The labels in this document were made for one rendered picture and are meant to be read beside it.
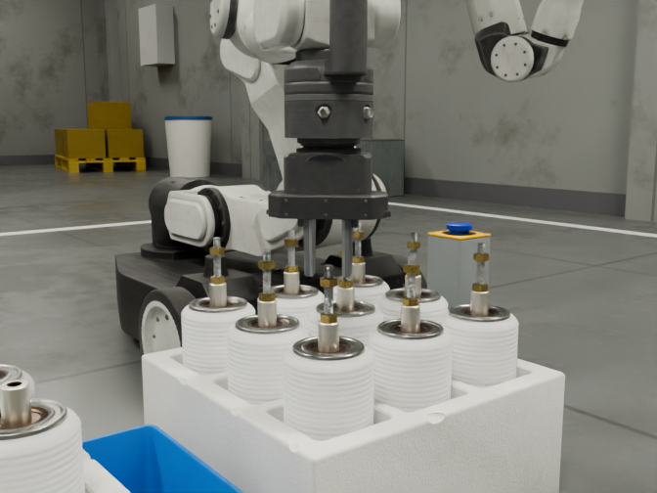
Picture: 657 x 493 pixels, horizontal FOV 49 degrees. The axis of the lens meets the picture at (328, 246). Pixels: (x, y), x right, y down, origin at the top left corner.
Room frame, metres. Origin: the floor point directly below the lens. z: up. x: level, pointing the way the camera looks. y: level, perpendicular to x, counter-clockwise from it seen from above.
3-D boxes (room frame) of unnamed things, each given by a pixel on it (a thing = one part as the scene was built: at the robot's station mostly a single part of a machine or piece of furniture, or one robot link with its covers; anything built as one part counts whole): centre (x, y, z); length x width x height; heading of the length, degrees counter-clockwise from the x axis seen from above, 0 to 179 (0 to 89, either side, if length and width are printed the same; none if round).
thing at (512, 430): (0.90, -0.02, 0.09); 0.39 x 0.39 x 0.18; 38
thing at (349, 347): (0.73, 0.00, 0.25); 0.08 x 0.08 x 0.01
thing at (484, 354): (0.88, -0.19, 0.16); 0.10 x 0.10 x 0.18
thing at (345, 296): (0.90, -0.02, 0.26); 0.02 x 0.02 x 0.03
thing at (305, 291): (0.99, 0.05, 0.25); 0.08 x 0.08 x 0.01
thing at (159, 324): (1.25, 0.28, 0.10); 0.20 x 0.05 x 0.20; 38
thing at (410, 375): (0.80, -0.09, 0.16); 0.10 x 0.10 x 0.18
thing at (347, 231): (0.73, -0.02, 0.36); 0.03 x 0.02 x 0.06; 174
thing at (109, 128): (8.21, 2.59, 0.37); 1.31 x 1.00 x 0.75; 38
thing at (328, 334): (0.73, 0.00, 0.26); 0.02 x 0.02 x 0.03
